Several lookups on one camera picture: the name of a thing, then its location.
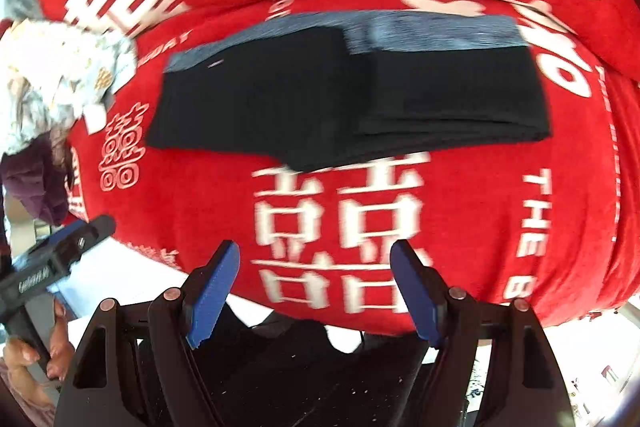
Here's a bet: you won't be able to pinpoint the dark purple garment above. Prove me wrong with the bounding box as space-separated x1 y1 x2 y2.
1 134 74 227

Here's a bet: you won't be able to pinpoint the red blanket with white characters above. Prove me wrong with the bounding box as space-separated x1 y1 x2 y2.
39 0 639 334

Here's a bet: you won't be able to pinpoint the person's left hand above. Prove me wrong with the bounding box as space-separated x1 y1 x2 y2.
3 299 75 386

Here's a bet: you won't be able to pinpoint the black pants with blue waistband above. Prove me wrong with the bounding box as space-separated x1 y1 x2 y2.
145 10 551 172

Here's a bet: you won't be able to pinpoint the white patterned cloth pile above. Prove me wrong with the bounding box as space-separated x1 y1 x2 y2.
1 0 137 155

